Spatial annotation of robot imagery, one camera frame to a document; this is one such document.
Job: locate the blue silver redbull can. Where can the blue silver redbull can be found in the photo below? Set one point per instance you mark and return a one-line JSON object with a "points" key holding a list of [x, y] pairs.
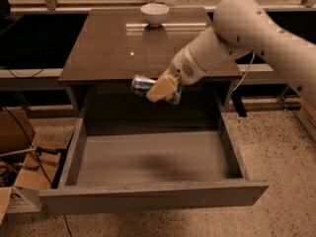
{"points": [[141, 85]]}

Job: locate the white ceramic bowl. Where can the white ceramic bowl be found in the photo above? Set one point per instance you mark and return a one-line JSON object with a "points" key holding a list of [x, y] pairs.
{"points": [[154, 14]]}

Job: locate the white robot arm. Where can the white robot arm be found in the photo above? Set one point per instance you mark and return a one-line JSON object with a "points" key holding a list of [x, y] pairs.
{"points": [[240, 27]]}

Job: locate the open grey top drawer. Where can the open grey top drawer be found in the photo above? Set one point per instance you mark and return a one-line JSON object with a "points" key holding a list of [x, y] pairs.
{"points": [[128, 154]]}

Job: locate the grey drawer cabinet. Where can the grey drawer cabinet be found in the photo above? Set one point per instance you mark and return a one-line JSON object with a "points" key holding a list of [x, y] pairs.
{"points": [[115, 45]]}

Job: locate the brown cardboard box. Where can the brown cardboard box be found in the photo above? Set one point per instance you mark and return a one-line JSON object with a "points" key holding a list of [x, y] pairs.
{"points": [[23, 176]]}

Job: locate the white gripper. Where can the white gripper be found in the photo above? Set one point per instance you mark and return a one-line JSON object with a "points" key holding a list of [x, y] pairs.
{"points": [[182, 70]]}

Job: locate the white rod tool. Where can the white rod tool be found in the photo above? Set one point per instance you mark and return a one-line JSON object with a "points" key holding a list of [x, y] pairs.
{"points": [[20, 152]]}

